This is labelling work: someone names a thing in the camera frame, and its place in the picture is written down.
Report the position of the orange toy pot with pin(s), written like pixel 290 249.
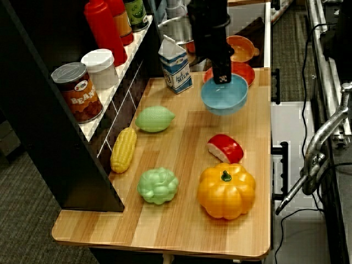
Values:
pixel 242 49

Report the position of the green peas can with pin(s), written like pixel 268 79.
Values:
pixel 136 13

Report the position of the orange toy pumpkin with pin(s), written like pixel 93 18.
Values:
pixel 226 191

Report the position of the metal clamp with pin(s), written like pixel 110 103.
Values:
pixel 319 145

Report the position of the red plate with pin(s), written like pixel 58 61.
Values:
pixel 244 72

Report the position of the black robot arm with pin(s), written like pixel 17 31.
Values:
pixel 206 13

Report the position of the red ketchup squeeze bottle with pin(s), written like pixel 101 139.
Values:
pixel 104 30

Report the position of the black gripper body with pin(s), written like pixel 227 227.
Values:
pixel 213 45

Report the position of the white toy faucet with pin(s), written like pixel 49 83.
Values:
pixel 176 6

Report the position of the green toy lemon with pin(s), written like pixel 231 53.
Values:
pixel 154 119

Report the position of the white shaker jar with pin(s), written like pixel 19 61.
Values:
pixel 100 70

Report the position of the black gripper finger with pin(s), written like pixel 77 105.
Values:
pixel 222 74

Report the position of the stainless steel pot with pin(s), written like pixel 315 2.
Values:
pixel 178 31

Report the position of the white tiled shelf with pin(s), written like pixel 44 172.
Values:
pixel 129 55

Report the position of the green toy grapes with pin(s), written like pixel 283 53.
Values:
pixel 158 185

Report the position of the yellow toy corn cob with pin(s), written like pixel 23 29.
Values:
pixel 123 151

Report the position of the toy milk carton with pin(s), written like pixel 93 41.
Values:
pixel 176 68

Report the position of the black kitchen side panel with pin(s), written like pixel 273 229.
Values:
pixel 41 123

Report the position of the red toy cheese wedge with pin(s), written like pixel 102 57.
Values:
pixel 228 148

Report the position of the brown beans can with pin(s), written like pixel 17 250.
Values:
pixel 82 96

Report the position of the aluminium frame rail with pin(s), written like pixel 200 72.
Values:
pixel 321 60

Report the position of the red sauce bottle with label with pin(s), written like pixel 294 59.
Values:
pixel 122 24

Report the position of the light blue bowl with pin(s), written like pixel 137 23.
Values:
pixel 224 96

